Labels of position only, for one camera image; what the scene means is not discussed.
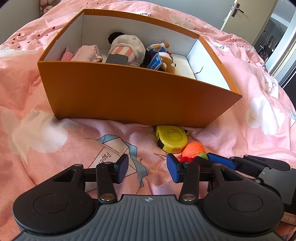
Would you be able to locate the orange crochet carrot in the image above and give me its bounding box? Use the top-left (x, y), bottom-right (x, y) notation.
top-left (180, 141), bottom-right (208, 163)

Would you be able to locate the yellow tape measure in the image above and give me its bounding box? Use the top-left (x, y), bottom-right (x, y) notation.
top-left (155, 126), bottom-right (188, 153)

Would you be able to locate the white glasses case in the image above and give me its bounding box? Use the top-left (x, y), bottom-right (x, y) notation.
top-left (171, 54), bottom-right (196, 80)

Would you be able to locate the small black box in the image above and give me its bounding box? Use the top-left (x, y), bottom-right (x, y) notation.
top-left (106, 54), bottom-right (128, 65)

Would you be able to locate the brown fox plush keychain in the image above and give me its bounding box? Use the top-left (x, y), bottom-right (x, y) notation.
top-left (141, 42), bottom-right (176, 74)

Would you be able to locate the pink zip pouch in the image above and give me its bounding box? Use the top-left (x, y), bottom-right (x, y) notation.
top-left (71, 45), bottom-right (103, 63)

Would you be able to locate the pink card holder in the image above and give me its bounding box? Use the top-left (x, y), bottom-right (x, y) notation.
top-left (61, 47), bottom-right (74, 61)

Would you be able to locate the white pink plush toy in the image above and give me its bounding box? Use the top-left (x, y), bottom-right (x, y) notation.
top-left (108, 32), bottom-right (145, 65)

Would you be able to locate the photo card box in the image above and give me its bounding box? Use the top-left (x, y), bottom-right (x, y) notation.
top-left (127, 62), bottom-right (140, 67)

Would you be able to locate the orange cardboard box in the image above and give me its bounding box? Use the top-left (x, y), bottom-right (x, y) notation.
top-left (38, 9), bottom-right (242, 128)

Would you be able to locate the beige door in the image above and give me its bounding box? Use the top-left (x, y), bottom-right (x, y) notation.
top-left (221, 0), bottom-right (278, 45)

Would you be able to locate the plush toy hanging organizer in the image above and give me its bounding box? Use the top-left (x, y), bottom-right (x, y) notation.
top-left (40, 0), bottom-right (61, 16)

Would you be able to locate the black door handle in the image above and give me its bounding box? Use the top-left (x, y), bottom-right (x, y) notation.
top-left (231, 3), bottom-right (244, 17)

